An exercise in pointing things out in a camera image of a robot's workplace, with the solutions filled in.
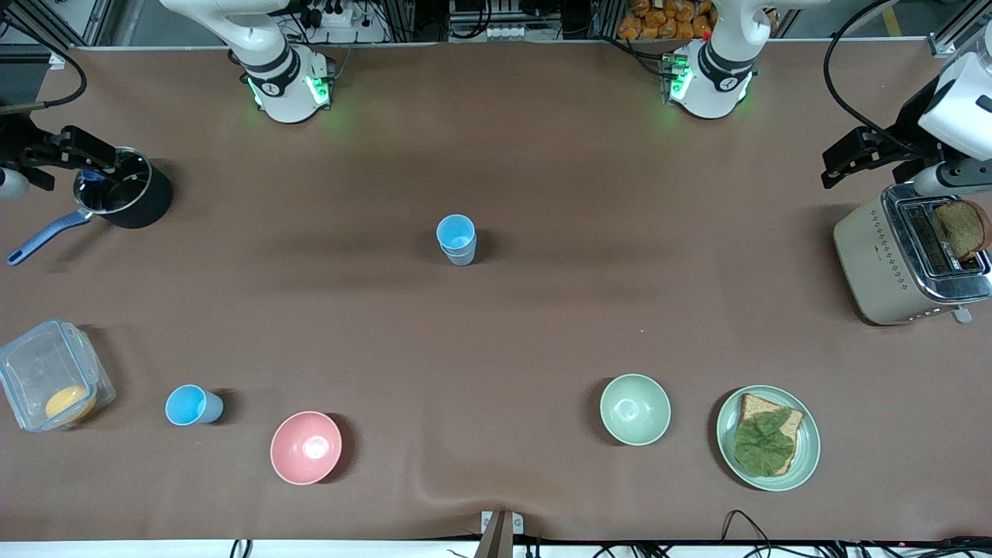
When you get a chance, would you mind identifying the pink bowl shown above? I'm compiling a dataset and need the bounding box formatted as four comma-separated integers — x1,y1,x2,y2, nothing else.
270,411,343,486

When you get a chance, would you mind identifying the beige chrome toaster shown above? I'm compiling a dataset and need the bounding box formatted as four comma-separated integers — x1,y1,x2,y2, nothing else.
833,184,992,326

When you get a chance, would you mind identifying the clear plastic food container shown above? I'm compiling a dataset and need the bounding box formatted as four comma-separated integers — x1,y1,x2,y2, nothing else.
0,319,117,432

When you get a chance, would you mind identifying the green lettuce leaf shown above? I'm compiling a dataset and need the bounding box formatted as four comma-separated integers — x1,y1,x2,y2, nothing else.
733,409,799,476

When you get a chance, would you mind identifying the brown bread slice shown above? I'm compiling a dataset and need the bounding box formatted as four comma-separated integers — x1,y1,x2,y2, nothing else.
735,393,805,476

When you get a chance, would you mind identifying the yellow orange food piece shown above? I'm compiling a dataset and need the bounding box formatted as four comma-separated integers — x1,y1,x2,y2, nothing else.
44,385,98,423

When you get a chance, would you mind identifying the black looped floor cable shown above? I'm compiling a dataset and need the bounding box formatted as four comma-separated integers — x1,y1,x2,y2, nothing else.
721,509,776,558

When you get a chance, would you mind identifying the light blue cup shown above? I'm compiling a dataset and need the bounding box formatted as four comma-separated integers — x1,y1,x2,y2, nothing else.
436,215,477,257
164,384,224,426

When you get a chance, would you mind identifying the pale green plate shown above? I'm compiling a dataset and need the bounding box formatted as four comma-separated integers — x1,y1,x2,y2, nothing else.
715,385,822,492

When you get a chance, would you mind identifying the bag of orange buns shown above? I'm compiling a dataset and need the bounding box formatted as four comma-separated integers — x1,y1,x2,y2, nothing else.
616,0,714,41

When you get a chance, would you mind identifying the glass lid blue knob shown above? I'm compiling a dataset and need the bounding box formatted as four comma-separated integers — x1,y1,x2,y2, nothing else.
74,147,150,215

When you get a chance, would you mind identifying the pale green bowl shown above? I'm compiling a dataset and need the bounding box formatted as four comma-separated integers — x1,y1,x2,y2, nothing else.
599,374,672,446

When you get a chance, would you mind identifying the brown toast slice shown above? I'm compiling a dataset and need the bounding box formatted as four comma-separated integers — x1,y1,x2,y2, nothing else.
932,200,992,262

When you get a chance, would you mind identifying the black pot blue handle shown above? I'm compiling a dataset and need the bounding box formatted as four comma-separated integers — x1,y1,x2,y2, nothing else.
6,146,174,267

